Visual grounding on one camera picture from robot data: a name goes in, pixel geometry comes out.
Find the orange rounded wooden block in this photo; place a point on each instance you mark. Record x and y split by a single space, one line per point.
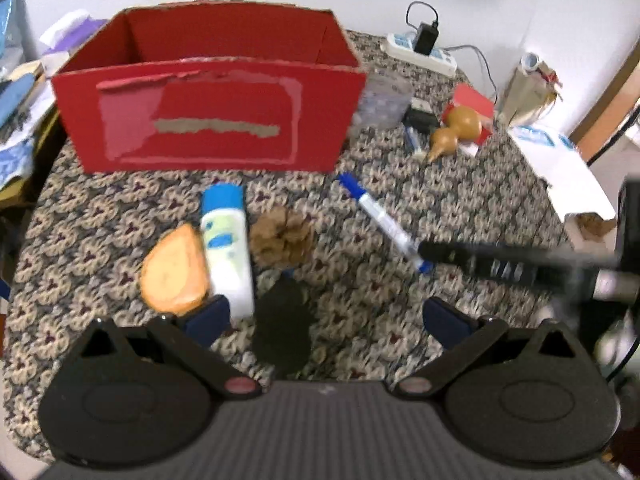
172 270

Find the brown gourd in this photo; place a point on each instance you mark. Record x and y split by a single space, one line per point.
462 122

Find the white power strip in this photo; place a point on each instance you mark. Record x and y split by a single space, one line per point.
445 60

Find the red cardboard box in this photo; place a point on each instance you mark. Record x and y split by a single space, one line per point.
200 110

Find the blue and white marker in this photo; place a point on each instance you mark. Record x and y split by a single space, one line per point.
380 215

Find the purple tissue box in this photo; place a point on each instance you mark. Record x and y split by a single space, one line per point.
85 27

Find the blue plastic bag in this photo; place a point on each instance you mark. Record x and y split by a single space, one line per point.
7 20

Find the brown pine cone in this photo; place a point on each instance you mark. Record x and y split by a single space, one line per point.
280 240

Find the black power adapter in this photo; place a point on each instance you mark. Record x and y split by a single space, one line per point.
426 37

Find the stack of papers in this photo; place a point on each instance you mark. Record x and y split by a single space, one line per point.
20 150

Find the black rough lump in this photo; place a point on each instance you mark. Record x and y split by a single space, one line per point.
280 325

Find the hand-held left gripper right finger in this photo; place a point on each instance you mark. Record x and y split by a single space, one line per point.
445 320

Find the small black case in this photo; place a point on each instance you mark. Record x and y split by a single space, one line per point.
422 120

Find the white cardboard box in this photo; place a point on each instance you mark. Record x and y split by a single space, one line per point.
565 170

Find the white lotion bottle blue cap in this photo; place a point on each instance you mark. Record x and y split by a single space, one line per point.
227 250

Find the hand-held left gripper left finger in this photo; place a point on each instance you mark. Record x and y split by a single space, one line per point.
207 317

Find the clear plastic container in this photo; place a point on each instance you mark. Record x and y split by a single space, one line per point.
385 100

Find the small red box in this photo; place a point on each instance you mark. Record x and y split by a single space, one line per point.
472 97

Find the beige paper bag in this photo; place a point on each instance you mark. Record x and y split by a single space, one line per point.
525 95

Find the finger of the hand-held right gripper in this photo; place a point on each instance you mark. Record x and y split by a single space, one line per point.
450 252

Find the blue pen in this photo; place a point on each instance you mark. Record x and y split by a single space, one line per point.
414 140

